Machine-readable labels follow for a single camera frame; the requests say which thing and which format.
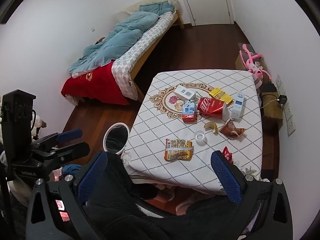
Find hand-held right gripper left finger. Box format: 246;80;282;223
25;151;110;240

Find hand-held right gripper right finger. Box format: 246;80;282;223
211;151;293;240

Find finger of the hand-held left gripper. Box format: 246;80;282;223
37;142;90;170
31;129;83;153

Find clear plastic cup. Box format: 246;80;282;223
194;130;207;145

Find white round trash bin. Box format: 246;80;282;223
104;122;130;155

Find orange snack packet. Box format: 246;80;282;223
164;139;193;161

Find red drink can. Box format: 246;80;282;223
197;97;228;119

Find yellow box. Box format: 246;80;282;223
209;87;234;105

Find blue cloth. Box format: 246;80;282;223
61;164;83;178

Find small red wrapper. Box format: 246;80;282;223
222;146;234;164

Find black fleece pants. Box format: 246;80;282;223
82;151;250;240

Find black bin liner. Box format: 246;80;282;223
106;126;128;153

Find fuzzy slipper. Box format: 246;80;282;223
175;192;200;215

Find brown crumpled wrapper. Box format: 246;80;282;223
219;118;247;140

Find yellow fruit peel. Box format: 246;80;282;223
204;122;219;134

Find red blanket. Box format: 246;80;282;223
61;61;130;105

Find white and blue box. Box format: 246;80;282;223
230;92;245;120

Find small milk carton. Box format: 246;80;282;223
182;99;198;123

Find wooden stool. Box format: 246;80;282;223
260;80;284;130

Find white diamond-pattern tablecloth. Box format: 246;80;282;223
121;69;263;195

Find bed with red blanket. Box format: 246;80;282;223
111;11;175;100

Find blue duvet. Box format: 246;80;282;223
68;1;175;78

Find pink plush toy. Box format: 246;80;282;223
239;44;272;80

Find cardboard box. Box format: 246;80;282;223
235;42;264;70

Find white door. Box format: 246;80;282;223
175;0;237;27

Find white wall socket panel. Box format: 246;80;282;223
276;74;296;137

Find white charger cable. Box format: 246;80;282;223
260;99;279;109

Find wooden bed frame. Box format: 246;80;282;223
75;0;185;105

